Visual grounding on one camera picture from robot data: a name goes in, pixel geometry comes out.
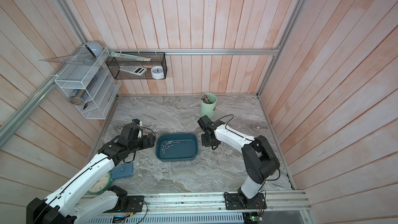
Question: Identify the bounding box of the metal roll in rack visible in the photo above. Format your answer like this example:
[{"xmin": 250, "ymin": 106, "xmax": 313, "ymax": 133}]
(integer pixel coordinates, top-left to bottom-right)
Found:
[{"xmin": 69, "ymin": 89, "xmax": 89, "ymax": 106}]

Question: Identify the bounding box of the mint green cup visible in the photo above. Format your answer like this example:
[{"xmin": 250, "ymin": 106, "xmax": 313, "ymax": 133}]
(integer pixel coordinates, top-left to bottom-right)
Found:
[{"xmin": 201, "ymin": 93, "xmax": 217, "ymax": 118}]

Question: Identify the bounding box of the white tape roll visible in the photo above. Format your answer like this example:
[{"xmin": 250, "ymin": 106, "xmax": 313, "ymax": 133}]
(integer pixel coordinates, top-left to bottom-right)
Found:
[{"xmin": 151, "ymin": 66, "xmax": 165, "ymax": 80}]

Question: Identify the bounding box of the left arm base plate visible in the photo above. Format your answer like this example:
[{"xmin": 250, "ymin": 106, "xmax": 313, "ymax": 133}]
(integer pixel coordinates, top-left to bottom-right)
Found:
[{"xmin": 115, "ymin": 196, "xmax": 145, "ymax": 213}]

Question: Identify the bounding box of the pile of silver screws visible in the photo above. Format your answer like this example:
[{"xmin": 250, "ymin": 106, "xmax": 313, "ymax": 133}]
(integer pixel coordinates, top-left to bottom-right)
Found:
[{"xmin": 161, "ymin": 141, "xmax": 181, "ymax": 154}]

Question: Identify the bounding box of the clear triangle ruler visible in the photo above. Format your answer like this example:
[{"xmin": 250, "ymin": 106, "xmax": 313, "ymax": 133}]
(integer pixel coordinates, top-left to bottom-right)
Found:
[{"xmin": 39, "ymin": 53, "xmax": 97, "ymax": 66}]

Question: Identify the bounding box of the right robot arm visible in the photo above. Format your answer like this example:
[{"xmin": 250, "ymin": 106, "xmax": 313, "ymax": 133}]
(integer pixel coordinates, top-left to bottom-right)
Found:
[{"xmin": 198, "ymin": 115, "xmax": 280, "ymax": 210}]

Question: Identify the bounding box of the white wire shelf rack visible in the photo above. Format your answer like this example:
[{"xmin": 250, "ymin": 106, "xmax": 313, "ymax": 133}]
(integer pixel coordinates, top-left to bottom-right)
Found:
[{"xmin": 55, "ymin": 47, "xmax": 121, "ymax": 120}]

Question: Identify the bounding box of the white calculator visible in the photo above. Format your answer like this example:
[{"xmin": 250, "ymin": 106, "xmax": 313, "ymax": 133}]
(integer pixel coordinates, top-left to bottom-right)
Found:
[{"xmin": 120, "ymin": 65, "xmax": 147, "ymax": 76}]

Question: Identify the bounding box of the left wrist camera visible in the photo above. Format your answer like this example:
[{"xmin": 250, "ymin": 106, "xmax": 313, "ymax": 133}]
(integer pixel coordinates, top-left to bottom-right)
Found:
[{"xmin": 131, "ymin": 119, "xmax": 143, "ymax": 127}]

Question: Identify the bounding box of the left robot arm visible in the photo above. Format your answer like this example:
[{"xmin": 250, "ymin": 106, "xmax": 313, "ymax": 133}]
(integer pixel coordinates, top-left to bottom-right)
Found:
[{"xmin": 26, "ymin": 119, "xmax": 157, "ymax": 224}]

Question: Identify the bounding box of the teal plastic storage tray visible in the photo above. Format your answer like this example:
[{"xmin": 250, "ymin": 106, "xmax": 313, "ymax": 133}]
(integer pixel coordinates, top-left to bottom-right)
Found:
[{"xmin": 155, "ymin": 133, "xmax": 199, "ymax": 162}]

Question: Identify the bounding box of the aluminium front rail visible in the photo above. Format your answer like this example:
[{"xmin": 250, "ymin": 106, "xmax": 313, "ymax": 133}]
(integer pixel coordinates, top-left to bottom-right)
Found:
[{"xmin": 77, "ymin": 190, "xmax": 313, "ymax": 216}]

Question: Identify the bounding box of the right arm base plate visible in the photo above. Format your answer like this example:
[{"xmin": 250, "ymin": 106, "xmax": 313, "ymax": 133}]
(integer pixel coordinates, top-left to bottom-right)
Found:
[{"xmin": 223, "ymin": 192, "xmax": 267, "ymax": 210}]

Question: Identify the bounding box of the green ruler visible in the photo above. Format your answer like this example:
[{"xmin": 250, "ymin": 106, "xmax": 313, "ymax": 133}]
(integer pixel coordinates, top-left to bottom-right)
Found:
[{"xmin": 109, "ymin": 51, "xmax": 151, "ymax": 62}]

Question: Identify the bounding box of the green wall clock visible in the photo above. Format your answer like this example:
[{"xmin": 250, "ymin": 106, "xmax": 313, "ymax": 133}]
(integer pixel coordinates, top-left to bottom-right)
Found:
[{"xmin": 87, "ymin": 171, "xmax": 113, "ymax": 195}]

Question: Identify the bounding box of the black mesh wall basket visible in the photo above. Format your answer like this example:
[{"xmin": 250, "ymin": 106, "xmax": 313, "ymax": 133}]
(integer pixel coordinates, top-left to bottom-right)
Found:
[{"xmin": 106, "ymin": 51, "xmax": 167, "ymax": 80}]

